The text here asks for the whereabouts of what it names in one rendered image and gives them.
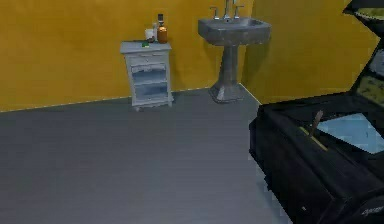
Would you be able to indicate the pale grey bedside cabinet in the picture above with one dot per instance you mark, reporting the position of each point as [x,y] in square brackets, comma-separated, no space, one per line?
[148,75]

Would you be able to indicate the small green object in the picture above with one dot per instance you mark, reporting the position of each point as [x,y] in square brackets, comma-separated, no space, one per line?
[145,44]

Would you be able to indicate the amber bottle with black cap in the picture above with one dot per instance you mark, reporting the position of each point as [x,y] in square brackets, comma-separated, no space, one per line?
[162,32]

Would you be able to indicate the chrome sink tap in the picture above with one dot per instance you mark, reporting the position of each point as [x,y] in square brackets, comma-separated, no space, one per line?
[227,10]

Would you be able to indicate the grey pedestal sink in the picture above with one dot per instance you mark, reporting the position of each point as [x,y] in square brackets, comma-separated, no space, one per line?
[230,36]

